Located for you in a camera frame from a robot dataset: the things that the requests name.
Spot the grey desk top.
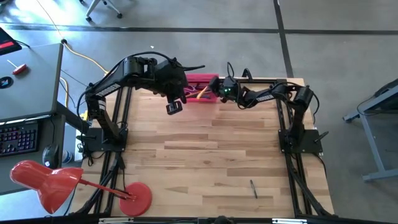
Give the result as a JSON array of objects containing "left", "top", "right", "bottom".
[{"left": 0, "top": 43, "right": 65, "bottom": 124}]

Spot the pink plastic supply box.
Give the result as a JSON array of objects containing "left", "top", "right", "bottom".
[{"left": 185, "top": 73, "right": 220, "bottom": 104}]

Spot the black aluminium table frame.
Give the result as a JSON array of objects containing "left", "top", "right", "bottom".
[{"left": 73, "top": 76, "right": 339, "bottom": 218}]

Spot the dark desk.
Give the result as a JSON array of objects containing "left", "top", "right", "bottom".
[{"left": 0, "top": 114, "right": 67, "bottom": 196}]

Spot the silver metal bracket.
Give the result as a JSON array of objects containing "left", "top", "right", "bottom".
[
  {"left": 98, "top": 217, "right": 135, "bottom": 224},
  {"left": 271, "top": 218, "right": 308, "bottom": 224}
]

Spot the black keyboard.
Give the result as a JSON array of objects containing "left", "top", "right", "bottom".
[{"left": 0, "top": 120, "right": 40, "bottom": 158}]

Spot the black computer mouse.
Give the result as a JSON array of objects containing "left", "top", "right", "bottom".
[{"left": 42, "top": 144, "right": 60, "bottom": 169}]

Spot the round black sticker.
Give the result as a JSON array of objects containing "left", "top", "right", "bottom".
[{"left": 0, "top": 76, "right": 14, "bottom": 90}]

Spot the dark slim pen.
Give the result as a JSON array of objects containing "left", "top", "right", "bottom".
[{"left": 249, "top": 179, "right": 259, "bottom": 199}]

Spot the yellow cable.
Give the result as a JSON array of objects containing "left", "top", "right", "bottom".
[{"left": 60, "top": 39, "right": 109, "bottom": 108}]

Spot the black monitor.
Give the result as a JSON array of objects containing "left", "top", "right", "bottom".
[{"left": 0, "top": 26, "right": 23, "bottom": 57}]

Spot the grey metal table frame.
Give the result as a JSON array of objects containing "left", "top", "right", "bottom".
[{"left": 341, "top": 79, "right": 398, "bottom": 183}]

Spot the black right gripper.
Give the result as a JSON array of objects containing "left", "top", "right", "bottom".
[{"left": 208, "top": 76, "right": 241, "bottom": 104}]

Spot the red T-handle tool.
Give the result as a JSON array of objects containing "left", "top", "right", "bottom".
[{"left": 6, "top": 59, "right": 29, "bottom": 76}]

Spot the office chair base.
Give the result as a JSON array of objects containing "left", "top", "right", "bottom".
[{"left": 78, "top": 0, "right": 123, "bottom": 23}]

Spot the red desk lamp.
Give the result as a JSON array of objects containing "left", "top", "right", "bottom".
[{"left": 9, "top": 159, "right": 154, "bottom": 218}]

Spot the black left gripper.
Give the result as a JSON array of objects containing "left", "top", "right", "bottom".
[{"left": 153, "top": 58, "right": 206, "bottom": 116}]

